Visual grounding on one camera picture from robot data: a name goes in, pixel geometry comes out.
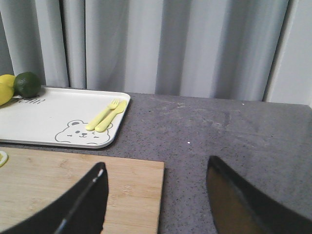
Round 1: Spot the yellow lemon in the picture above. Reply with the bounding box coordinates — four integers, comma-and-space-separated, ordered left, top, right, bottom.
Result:
0, 74, 16, 88
0, 83, 14, 106

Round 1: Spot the grey curtain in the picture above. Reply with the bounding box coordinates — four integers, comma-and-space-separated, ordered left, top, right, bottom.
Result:
0, 0, 312, 103

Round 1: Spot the green lime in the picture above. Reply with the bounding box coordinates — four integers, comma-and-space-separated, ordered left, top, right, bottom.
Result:
14, 72, 41, 98

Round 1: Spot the yellow-green plastic fork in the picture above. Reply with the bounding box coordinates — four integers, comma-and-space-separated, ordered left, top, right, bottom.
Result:
85, 98, 119, 131

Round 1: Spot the wooden cutting board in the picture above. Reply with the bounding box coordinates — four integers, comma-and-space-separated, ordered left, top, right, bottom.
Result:
0, 147, 164, 234

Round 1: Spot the yellow-green plastic knife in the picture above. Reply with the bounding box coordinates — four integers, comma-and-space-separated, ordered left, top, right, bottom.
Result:
95, 100, 128, 132

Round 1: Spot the white bear tray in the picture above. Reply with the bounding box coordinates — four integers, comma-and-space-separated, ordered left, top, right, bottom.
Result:
0, 87, 131, 149

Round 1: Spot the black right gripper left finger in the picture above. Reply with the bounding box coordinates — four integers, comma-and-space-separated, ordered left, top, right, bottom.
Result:
2, 162, 109, 234

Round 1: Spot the lemon slice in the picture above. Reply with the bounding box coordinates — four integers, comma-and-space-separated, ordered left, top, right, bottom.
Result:
0, 150, 9, 167

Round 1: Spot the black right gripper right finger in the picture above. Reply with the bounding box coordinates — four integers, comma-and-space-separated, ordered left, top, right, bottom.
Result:
206, 156, 312, 234

